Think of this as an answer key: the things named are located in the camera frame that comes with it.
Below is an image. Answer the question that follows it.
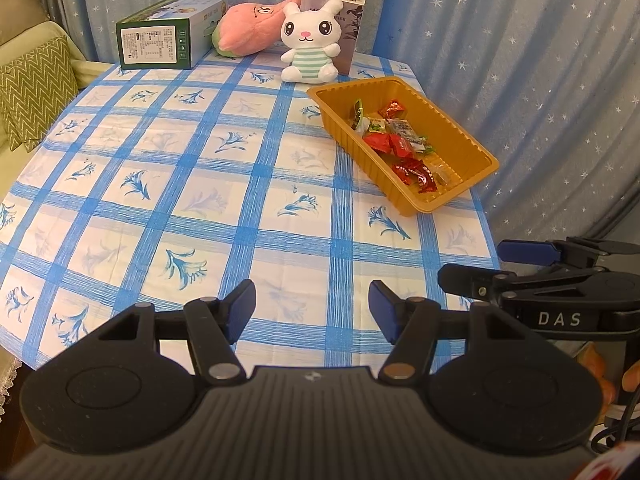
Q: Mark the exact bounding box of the yellow plastic tray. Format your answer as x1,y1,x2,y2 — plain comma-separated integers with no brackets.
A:
306,76,501,218

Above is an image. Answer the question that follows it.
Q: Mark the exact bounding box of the pink plush toy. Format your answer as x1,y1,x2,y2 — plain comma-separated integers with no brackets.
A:
212,0,303,58

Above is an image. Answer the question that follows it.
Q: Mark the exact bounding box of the light green sofa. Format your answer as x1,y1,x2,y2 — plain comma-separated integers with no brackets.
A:
0,19,120,211

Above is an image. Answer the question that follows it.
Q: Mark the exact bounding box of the dark red snack packet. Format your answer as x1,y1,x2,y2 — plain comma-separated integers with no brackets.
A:
390,157,426,181

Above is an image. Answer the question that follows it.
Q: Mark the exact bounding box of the white bunny plush toy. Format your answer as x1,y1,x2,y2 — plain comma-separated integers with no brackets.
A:
279,0,346,83

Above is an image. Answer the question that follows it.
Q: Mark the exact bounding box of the green white cardboard box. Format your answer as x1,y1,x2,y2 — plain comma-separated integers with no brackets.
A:
115,0,230,70

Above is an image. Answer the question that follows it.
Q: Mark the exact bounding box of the tan cushion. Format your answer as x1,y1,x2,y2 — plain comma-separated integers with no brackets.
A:
0,0,48,46

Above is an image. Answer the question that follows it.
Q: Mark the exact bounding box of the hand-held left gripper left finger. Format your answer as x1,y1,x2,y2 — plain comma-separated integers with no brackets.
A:
65,280,257,386

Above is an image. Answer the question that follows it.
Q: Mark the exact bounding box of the blue checked tablecloth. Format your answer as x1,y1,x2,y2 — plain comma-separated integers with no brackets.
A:
0,50,503,368

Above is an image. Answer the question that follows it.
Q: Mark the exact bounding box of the plain red snack packet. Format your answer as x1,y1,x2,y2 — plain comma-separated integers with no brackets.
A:
362,132,396,155

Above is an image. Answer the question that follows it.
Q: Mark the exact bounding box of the white green snack packet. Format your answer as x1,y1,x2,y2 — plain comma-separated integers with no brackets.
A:
348,100,368,131

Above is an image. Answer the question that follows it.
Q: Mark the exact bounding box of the blue star curtain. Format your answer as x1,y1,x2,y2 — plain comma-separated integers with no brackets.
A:
30,0,640,261

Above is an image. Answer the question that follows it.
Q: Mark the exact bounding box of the grey snack packet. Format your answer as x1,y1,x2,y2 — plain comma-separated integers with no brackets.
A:
387,119,426,148

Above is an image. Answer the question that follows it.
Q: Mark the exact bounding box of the white plant print box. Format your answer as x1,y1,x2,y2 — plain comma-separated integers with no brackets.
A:
301,0,367,76

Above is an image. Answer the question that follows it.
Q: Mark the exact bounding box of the person's right hand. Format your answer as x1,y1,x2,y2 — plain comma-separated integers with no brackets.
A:
580,345,640,407

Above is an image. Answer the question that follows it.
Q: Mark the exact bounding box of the red white cloth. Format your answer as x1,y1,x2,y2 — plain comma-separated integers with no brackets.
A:
575,440,640,480

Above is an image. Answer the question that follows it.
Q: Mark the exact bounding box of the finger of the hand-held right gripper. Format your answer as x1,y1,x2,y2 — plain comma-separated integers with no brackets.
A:
437,264,640,307
497,237,640,271

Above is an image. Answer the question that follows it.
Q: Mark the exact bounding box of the black cable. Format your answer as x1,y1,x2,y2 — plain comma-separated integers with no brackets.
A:
589,405,636,456

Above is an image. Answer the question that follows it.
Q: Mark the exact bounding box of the green chevron cushion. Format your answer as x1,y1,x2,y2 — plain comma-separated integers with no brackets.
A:
0,35,81,153

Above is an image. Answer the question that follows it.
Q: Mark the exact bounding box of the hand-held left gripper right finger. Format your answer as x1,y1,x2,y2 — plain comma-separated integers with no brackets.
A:
369,281,566,383

